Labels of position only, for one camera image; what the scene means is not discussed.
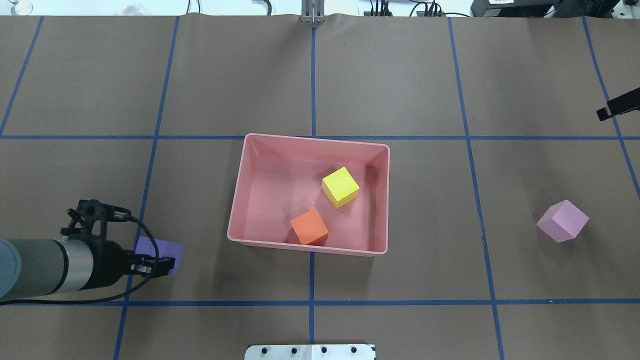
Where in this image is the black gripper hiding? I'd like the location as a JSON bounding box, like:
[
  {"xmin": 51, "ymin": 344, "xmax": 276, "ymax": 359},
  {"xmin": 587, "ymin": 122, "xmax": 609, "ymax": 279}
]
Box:
[{"xmin": 87, "ymin": 240, "xmax": 177, "ymax": 290}]

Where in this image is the purple foam cube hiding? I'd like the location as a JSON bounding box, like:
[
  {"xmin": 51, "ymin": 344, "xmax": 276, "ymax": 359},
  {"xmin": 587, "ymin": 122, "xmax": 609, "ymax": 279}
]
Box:
[{"xmin": 134, "ymin": 236, "xmax": 185, "ymax": 276}]

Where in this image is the pink foam cube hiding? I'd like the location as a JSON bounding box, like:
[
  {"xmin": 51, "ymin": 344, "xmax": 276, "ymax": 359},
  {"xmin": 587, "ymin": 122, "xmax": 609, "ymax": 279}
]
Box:
[{"xmin": 536, "ymin": 199, "xmax": 590, "ymax": 243}]

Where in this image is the orange foam cube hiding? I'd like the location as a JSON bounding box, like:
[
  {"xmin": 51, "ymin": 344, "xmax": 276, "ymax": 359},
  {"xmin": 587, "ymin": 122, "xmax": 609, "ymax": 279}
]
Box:
[{"xmin": 290, "ymin": 208, "xmax": 330, "ymax": 246}]

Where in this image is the yellow foam cube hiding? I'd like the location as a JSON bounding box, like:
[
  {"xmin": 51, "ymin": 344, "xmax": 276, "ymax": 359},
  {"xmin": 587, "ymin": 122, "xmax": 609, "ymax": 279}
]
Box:
[{"xmin": 321, "ymin": 166, "xmax": 361, "ymax": 209}]

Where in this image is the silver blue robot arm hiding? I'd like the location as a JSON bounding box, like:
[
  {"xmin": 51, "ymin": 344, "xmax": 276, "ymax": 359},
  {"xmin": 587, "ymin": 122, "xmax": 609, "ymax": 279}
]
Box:
[{"xmin": 1, "ymin": 237, "xmax": 182, "ymax": 303}]

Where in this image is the pink plastic bin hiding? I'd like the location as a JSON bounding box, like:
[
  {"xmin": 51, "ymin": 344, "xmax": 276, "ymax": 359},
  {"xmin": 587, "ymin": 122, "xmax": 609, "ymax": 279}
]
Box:
[{"xmin": 226, "ymin": 133, "xmax": 391, "ymax": 257}]

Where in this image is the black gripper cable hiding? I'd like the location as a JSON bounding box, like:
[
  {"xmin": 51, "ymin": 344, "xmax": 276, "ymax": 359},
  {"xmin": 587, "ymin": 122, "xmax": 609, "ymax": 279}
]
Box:
[{"xmin": 0, "ymin": 215, "xmax": 161, "ymax": 307}]

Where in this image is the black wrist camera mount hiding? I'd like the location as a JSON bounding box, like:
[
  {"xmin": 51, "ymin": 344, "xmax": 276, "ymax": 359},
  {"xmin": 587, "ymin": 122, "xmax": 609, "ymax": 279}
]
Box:
[{"xmin": 60, "ymin": 199, "xmax": 133, "ymax": 245}]

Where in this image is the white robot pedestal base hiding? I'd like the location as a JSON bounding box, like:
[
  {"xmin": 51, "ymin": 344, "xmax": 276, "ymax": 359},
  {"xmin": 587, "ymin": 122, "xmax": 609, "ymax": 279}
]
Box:
[{"xmin": 244, "ymin": 343, "xmax": 377, "ymax": 360}]

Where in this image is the aluminium frame post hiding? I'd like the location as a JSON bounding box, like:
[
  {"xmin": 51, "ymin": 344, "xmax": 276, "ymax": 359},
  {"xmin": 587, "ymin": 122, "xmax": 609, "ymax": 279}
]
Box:
[{"xmin": 300, "ymin": 0, "xmax": 326, "ymax": 25}]

